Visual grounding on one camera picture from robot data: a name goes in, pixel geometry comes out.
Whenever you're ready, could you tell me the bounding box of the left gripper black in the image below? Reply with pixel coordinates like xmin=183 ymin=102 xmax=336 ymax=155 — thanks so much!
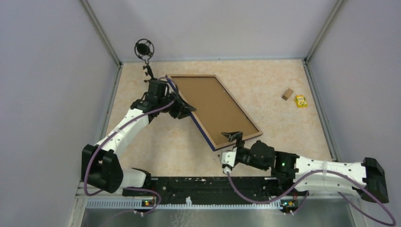
xmin=157 ymin=91 xmax=196 ymax=119

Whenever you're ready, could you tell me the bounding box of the wooden picture frame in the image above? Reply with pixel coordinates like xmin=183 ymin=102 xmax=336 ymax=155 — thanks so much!
xmin=165 ymin=74 xmax=264 ymax=152

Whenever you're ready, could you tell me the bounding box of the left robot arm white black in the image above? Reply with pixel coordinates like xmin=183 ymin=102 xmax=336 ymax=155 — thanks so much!
xmin=81 ymin=77 xmax=196 ymax=196

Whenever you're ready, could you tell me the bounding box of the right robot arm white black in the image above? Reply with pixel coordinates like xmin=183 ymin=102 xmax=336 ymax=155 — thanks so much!
xmin=220 ymin=131 xmax=389 ymax=203

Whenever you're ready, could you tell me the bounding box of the small brown wooden block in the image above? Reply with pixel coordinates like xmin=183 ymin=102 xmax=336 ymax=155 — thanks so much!
xmin=281 ymin=88 xmax=294 ymax=101

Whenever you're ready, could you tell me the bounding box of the small yellow toy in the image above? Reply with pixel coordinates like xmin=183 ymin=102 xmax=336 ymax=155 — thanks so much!
xmin=294 ymin=95 xmax=308 ymax=108

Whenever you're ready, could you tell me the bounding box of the black microphone on tripod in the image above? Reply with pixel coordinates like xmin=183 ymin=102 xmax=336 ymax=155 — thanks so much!
xmin=134 ymin=38 xmax=156 ymax=83

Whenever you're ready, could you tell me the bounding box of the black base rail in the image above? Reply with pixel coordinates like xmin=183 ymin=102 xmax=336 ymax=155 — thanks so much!
xmin=122 ymin=176 xmax=301 ymax=206

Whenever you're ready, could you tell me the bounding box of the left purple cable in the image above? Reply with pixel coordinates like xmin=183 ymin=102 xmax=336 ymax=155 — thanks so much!
xmin=83 ymin=77 xmax=180 ymax=217

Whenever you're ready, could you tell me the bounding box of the white cable duct strip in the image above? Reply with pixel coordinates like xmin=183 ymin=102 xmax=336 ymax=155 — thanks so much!
xmin=86 ymin=198 xmax=283 ymax=210

